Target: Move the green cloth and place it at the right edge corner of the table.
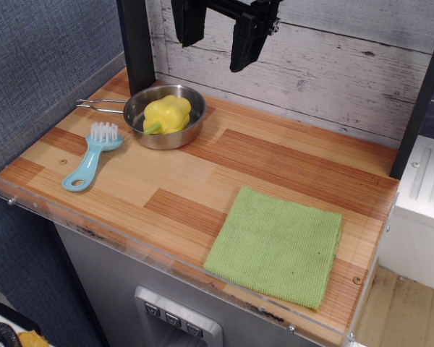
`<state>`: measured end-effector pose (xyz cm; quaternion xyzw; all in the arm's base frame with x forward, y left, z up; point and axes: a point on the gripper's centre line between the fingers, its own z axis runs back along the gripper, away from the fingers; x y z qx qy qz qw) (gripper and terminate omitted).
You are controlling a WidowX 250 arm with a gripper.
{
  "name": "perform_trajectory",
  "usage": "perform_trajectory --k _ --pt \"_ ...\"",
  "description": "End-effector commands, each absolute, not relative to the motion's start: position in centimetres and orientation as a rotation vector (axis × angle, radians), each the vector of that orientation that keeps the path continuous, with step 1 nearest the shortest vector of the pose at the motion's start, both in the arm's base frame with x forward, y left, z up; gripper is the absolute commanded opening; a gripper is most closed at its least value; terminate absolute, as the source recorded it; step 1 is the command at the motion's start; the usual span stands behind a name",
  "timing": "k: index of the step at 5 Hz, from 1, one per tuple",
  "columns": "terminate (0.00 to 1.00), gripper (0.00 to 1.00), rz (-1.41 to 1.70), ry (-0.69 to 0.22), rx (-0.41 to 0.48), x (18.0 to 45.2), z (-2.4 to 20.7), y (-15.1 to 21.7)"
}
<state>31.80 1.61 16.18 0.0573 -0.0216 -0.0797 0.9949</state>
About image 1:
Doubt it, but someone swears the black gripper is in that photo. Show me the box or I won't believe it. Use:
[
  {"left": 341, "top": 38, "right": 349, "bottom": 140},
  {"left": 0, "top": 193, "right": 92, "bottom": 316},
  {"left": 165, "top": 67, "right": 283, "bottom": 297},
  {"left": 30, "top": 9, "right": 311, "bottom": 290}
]
[{"left": 171, "top": 0, "right": 280, "bottom": 72}]

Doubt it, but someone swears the green cloth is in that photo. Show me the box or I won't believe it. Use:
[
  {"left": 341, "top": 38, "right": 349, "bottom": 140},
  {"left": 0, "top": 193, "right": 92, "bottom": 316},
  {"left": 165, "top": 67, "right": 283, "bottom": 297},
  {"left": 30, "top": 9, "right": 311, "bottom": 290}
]
[{"left": 203, "top": 187, "right": 342, "bottom": 310}]

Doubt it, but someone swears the yellow toy bell pepper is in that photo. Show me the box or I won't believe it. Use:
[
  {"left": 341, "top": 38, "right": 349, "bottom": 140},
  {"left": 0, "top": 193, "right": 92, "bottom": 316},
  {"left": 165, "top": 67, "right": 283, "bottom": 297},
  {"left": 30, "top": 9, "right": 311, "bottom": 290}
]
[{"left": 143, "top": 95, "right": 191, "bottom": 135}]

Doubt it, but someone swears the light blue dish brush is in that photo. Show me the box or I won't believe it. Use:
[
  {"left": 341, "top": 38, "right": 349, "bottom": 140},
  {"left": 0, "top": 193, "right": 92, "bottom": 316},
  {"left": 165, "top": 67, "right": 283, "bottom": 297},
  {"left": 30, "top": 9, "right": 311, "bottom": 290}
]
[{"left": 61, "top": 122, "right": 123, "bottom": 192}]

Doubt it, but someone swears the silver toy fridge cabinet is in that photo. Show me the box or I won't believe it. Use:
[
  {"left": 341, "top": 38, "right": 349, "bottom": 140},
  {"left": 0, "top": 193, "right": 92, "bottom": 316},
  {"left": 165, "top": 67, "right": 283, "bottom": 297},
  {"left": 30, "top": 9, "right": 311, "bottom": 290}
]
[{"left": 56, "top": 225, "right": 354, "bottom": 346}]

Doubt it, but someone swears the white side cabinet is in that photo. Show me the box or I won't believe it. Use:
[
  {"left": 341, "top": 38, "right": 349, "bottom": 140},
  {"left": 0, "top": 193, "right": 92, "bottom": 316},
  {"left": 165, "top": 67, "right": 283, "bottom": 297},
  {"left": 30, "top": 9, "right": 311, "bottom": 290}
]
[{"left": 377, "top": 136, "right": 434, "bottom": 288}]

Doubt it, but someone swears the silver dispenser button panel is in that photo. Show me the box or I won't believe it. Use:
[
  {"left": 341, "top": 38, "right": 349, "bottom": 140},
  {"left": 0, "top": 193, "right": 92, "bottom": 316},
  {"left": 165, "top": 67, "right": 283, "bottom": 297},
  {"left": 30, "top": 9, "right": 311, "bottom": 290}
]
[{"left": 135, "top": 286, "right": 224, "bottom": 346}]

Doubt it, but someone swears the yellow object at corner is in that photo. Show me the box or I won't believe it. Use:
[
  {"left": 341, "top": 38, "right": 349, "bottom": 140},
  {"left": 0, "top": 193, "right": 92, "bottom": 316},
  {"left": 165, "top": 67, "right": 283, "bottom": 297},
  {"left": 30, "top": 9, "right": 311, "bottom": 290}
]
[{"left": 17, "top": 330, "right": 50, "bottom": 347}]

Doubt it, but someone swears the black left frame post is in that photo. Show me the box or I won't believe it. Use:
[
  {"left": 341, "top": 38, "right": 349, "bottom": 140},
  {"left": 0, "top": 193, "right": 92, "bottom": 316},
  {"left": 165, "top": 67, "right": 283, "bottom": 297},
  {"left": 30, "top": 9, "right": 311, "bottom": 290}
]
[{"left": 116, "top": 0, "right": 156, "bottom": 95}]

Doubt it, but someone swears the black frame post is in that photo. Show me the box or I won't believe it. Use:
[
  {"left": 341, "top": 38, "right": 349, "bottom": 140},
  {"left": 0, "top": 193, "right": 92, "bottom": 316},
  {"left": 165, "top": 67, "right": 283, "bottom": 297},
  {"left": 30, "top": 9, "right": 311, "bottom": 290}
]
[
  {"left": 116, "top": 0, "right": 156, "bottom": 95},
  {"left": 389, "top": 51, "right": 434, "bottom": 179}
]

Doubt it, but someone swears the steel pan with wire handle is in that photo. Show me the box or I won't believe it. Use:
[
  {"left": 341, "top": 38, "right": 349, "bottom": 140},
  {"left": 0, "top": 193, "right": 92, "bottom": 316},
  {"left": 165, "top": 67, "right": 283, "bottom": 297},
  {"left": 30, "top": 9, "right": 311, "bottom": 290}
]
[{"left": 75, "top": 84, "right": 208, "bottom": 150}]

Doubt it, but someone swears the black right frame post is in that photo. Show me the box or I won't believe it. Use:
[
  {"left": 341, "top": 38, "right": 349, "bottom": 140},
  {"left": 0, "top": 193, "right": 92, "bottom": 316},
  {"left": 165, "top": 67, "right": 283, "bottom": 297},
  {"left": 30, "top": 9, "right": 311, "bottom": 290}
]
[{"left": 389, "top": 51, "right": 434, "bottom": 179}]

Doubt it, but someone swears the black braided cable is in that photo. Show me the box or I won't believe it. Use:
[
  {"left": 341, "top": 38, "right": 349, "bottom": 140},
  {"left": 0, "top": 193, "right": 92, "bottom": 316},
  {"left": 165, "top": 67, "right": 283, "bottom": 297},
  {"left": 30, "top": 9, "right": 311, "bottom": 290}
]
[{"left": 0, "top": 320, "right": 22, "bottom": 347}]

